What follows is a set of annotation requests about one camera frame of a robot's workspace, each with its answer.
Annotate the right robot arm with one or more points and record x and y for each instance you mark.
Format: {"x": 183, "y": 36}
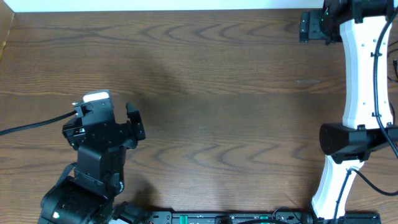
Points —
{"x": 368, "y": 122}

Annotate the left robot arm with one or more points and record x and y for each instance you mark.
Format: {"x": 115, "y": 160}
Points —
{"x": 86, "y": 189}

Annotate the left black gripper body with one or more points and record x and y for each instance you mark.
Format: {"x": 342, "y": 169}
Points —
{"x": 80, "y": 126}

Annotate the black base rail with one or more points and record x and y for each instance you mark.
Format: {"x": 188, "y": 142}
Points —
{"x": 129, "y": 213}

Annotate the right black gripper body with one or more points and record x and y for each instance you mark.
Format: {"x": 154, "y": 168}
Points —
{"x": 321, "y": 28}

